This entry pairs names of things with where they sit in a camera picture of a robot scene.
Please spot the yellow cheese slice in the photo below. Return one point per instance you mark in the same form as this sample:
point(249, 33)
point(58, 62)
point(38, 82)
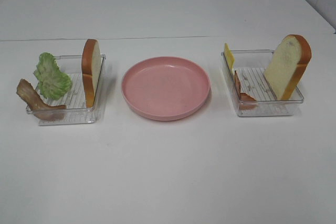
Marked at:
point(229, 57)

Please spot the bacon strip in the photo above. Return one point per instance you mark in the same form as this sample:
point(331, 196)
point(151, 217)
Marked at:
point(246, 102)
point(28, 94)

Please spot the bread slice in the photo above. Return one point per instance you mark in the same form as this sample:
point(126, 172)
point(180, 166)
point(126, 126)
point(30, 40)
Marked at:
point(288, 65)
point(90, 66)

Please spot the green lettuce leaf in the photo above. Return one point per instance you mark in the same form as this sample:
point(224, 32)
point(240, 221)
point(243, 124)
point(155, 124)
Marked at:
point(52, 82)

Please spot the pink round plate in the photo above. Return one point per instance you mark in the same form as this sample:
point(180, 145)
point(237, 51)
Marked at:
point(165, 88)

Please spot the right clear plastic tray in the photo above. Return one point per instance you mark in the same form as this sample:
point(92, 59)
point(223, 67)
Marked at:
point(250, 66)

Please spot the clear plastic tray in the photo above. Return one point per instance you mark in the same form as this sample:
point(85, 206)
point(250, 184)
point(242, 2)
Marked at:
point(76, 111)
point(250, 66)

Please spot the left clear plastic tray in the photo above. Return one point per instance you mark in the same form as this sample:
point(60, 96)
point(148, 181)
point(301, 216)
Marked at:
point(76, 111)

